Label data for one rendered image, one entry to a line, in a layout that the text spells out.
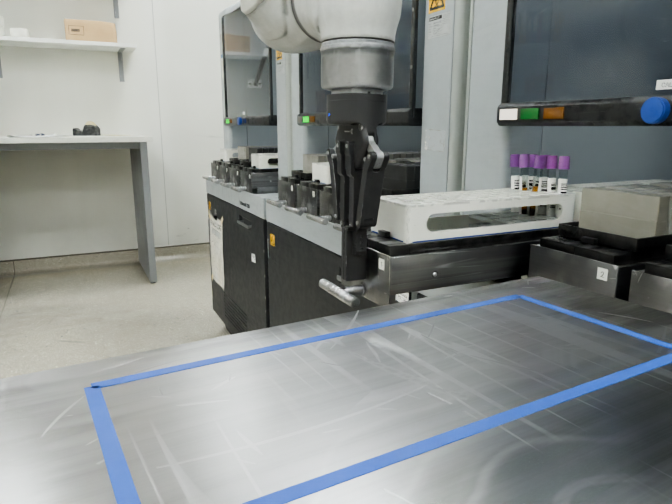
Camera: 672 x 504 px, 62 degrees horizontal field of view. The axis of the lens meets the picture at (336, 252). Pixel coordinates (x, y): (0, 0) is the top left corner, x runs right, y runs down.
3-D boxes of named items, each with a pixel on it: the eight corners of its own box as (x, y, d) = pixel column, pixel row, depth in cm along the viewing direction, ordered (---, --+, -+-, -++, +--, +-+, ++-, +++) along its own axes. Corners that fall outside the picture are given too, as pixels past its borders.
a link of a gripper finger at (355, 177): (371, 141, 70) (376, 141, 69) (370, 228, 73) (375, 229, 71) (343, 141, 69) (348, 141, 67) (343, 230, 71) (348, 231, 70)
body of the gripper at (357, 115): (400, 92, 67) (398, 170, 69) (367, 95, 74) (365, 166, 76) (344, 89, 63) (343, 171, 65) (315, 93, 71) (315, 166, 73)
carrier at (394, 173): (414, 194, 117) (415, 166, 115) (406, 195, 116) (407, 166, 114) (386, 189, 127) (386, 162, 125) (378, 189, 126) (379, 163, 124)
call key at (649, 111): (645, 124, 65) (648, 97, 65) (669, 124, 63) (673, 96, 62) (638, 124, 65) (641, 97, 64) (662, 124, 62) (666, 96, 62)
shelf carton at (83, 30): (65, 40, 333) (63, 18, 330) (66, 44, 352) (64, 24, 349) (117, 43, 344) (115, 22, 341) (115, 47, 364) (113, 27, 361)
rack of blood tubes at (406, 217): (525, 224, 92) (528, 186, 91) (574, 234, 83) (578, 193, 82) (368, 239, 80) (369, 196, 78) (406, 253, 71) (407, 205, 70)
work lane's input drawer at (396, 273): (650, 243, 110) (656, 198, 108) (723, 258, 98) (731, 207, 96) (313, 288, 79) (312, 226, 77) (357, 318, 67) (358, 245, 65)
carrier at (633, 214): (665, 245, 68) (672, 196, 66) (655, 246, 67) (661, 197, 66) (586, 229, 78) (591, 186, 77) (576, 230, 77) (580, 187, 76)
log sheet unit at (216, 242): (211, 280, 261) (208, 205, 253) (226, 296, 237) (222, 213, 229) (206, 281, 260) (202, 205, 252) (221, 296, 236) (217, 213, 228)
